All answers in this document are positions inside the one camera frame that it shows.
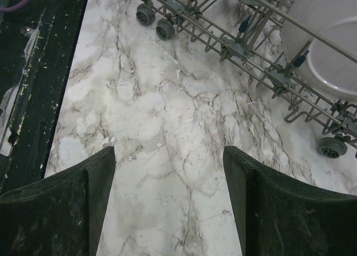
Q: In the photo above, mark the black mounting base bar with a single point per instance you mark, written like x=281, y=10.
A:
x=38, y=42

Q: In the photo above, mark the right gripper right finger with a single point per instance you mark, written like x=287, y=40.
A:
x=279, y=215

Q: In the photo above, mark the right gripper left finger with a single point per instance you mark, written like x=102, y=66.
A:
x=62, y=214

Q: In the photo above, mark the blue rimmed white plate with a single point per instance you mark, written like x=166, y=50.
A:
x=324, y=69

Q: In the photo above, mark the grey wire dish rack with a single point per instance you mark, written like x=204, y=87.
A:
x=242, y=48

